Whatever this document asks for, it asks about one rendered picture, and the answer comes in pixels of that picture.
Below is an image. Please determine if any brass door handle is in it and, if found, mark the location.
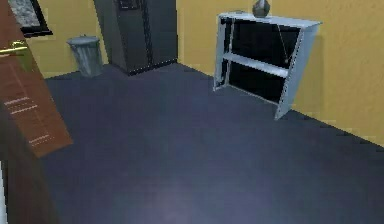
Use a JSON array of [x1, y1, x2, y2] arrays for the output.
[[0, 40, 30, 57]]

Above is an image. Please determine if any grey metal trash bin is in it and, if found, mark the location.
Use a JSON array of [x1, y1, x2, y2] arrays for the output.
[[66, 34, 105, 79]]

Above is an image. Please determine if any black fridge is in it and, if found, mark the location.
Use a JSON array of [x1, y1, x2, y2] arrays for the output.
[[92, 0, 179, 76]]

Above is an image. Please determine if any grey round vase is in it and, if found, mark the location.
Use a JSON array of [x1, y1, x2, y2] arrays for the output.
[[251, 0, 272, 19]]

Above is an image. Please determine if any brown wooden room door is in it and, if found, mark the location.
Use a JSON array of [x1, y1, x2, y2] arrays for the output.
[[0, 0, 74, 224]]

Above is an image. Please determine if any pale grey shelf unit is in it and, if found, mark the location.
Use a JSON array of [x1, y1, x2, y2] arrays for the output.
[[212, 11, 323, 121]]

